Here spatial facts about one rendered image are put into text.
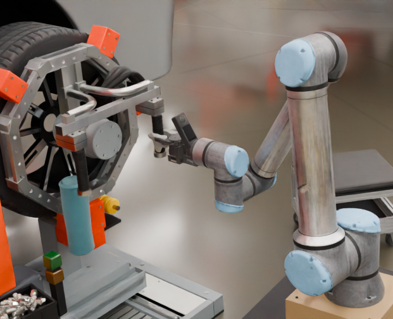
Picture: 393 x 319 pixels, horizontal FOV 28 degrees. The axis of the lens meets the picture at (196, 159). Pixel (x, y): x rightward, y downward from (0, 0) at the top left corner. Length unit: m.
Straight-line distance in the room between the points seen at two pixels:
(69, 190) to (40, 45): 0.48
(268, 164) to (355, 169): 1.03
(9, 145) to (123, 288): 0.85
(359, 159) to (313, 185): 1.38
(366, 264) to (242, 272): 1.03
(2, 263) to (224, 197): 0.70
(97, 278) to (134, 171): 1.44
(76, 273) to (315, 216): 1.13
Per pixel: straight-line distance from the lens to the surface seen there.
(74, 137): 2.38
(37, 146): 2.73
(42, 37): 2.64
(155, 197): 4.07
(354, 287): 2.50
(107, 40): 2.71
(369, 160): 3.59
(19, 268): 2.82
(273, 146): 2.46
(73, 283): 3.03
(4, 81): 2.46
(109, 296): 3.06
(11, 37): 2.69
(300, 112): 2.16
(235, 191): 2.48
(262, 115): 5.04
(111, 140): 2.59
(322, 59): 2.14
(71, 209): 2.60
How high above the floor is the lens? 1.83
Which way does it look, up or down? 24 degrees down
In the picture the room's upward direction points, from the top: 4 degrees counter-clockwise
